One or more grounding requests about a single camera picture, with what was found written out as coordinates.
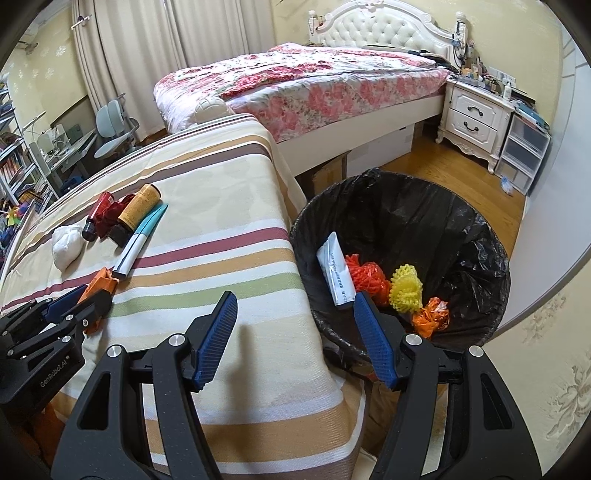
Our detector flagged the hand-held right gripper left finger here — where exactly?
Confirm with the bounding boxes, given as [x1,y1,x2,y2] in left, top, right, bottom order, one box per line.
[50,291,239,480]

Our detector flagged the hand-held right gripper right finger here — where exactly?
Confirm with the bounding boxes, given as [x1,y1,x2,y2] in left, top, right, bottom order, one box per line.
[353,291,543,480]

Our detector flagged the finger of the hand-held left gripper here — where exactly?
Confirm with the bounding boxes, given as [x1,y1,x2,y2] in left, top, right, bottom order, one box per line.
[7,290,114,361]
[0,285,89,344]

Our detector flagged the long orange snack wrapper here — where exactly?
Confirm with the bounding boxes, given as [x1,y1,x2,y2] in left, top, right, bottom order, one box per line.
[76,267,117,336]

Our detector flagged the white tissue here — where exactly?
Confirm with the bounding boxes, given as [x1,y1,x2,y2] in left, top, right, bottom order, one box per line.
[52,224,87,269]

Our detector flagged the yellow foam fruit net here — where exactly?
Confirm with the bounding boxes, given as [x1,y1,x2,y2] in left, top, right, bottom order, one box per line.
[389,263,423,315]

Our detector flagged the orange-red foam fruit net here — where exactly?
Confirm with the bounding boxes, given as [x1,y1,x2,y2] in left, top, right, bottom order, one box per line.
[345,253,391,306]

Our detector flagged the white printed packet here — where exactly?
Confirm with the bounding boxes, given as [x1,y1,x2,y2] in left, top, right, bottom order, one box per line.
[316,232,357,308]

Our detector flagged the teal and white marker pen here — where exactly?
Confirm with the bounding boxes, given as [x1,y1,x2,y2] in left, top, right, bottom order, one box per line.
[112,203,169,280]

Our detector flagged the red wrapper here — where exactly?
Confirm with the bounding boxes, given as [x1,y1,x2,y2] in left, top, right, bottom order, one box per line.
[99,194,137,236]

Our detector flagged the small red bottle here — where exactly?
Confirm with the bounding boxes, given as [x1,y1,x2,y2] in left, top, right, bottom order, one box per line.
[82,191,115,241]

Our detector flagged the gold bottle with black cap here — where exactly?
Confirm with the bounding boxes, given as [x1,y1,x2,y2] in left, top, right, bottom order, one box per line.
[107,184,161,246]

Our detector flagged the trash bin with black bag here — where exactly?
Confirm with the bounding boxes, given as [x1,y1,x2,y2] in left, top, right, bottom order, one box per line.
[289,168,511,370]

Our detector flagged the bookshelf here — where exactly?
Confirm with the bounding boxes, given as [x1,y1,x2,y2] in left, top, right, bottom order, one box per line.
[0,76,51,241]

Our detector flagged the white desk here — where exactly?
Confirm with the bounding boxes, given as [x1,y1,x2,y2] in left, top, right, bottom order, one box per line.
[28,122,100,185]

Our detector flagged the brown cardboard box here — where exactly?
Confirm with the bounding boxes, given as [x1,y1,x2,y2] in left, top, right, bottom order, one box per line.
[309,152,350,195]

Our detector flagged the grey desk chair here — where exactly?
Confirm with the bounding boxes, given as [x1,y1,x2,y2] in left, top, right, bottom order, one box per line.
[93,92,141,160]

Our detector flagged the white storage box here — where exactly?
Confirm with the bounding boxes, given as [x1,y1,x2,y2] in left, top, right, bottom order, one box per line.
[346,124,415,174]

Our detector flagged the white round bedpost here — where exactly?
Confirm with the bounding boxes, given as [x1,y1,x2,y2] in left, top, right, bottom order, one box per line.
[194,98,234,123]

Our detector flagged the plastic drawer unit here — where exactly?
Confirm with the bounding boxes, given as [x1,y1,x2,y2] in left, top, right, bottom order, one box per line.
[496,113,552,197]

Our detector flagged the white nightstand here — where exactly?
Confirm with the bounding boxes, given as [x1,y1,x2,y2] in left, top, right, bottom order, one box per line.
[436,76,515,174]

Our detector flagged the beige curtain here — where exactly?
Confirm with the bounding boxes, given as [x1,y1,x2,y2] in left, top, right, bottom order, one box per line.
[168,0,280,70]
[71,0,185,139]

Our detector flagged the floral bedspread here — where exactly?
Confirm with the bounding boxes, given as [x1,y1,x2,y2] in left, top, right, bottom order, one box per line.
[154,42,455,143]

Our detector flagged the white wardrobe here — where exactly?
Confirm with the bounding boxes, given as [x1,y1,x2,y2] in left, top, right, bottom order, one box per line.
[524,28,587,222]

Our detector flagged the stack of books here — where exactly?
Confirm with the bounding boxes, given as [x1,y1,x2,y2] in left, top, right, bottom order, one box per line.
[512,88,552,130]

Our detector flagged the cluster of small nightstand items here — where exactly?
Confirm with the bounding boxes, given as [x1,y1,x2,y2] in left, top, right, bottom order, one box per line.
[455,28,515,88]

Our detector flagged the small dark item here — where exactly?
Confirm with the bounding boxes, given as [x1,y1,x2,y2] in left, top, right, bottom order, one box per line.
[406,46,451,70]

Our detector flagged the white bed with tufted headboard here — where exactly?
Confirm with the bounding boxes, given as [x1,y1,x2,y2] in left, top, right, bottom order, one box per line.
[154,0,462,178]

